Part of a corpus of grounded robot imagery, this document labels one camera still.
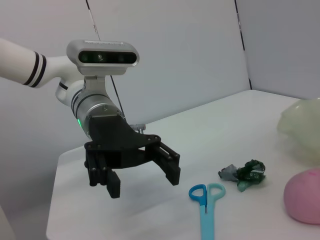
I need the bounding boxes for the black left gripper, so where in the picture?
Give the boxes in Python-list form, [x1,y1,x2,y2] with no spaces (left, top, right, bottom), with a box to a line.
[84,115,181,200]

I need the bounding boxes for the green plastic wrapper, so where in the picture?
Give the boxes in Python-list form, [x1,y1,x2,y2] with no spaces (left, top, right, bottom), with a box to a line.
[217,159,267,193]

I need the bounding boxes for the pink peach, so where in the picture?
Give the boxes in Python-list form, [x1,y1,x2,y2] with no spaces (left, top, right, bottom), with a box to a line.
[283,167,320,225]

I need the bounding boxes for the blue scissors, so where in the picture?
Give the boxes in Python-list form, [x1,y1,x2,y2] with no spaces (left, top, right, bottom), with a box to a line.
[188,183,227,240]

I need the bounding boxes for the translucent green fruit plate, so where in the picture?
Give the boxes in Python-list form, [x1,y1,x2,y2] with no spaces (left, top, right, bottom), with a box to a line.
[277,97,320,166]

